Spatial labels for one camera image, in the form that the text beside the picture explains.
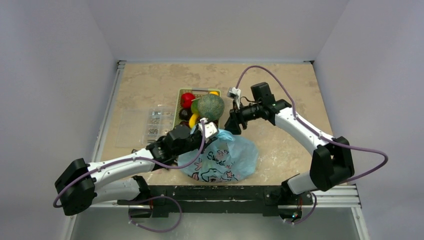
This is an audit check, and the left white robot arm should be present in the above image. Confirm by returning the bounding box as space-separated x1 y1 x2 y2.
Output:
52 122 219 216

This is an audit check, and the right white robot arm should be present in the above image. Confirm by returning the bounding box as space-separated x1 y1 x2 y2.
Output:
224 82 355 204

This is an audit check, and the dark fake plum lower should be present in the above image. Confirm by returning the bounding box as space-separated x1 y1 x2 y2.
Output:
179 120 191 129

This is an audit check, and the clear plastic screw box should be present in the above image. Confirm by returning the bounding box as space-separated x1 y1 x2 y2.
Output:
115 106 175 149

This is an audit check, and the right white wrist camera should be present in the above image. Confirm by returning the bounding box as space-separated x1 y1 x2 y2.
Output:
226 87 241 109

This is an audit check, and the dark fake plum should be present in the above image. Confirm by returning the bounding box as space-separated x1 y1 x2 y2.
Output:
178 108 193 121
179 120 191 129

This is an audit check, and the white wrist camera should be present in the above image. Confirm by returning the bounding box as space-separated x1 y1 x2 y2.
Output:
226 87 241 109
197 118 219 143

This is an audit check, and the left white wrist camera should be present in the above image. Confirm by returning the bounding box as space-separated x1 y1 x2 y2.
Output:
197 118 219 143

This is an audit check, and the pale green plastic basket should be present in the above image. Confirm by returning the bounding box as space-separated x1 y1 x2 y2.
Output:
172 87 222 128

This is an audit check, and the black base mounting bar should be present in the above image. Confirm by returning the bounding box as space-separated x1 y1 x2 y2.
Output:
117 176 314 220

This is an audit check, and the dark fake plum upper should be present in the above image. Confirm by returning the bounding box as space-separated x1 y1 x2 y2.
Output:
178 108 193 121

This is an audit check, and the yellow fake banana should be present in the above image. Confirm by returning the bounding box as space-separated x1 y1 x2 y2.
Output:
188 113 200 129

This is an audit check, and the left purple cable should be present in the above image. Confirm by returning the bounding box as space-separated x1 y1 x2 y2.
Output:
52 119 208 233

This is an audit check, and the green netted fake melon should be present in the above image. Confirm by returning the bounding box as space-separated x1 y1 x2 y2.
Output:
197 94 225 121

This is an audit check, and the red fake apple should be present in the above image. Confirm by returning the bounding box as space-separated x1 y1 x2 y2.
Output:
180 92 196 109

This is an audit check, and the green fake mango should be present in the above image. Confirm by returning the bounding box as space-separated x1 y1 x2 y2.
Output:
190 98 200 115

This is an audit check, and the light blue plastic bag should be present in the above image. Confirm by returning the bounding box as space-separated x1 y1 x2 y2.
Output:
181 129 259 183

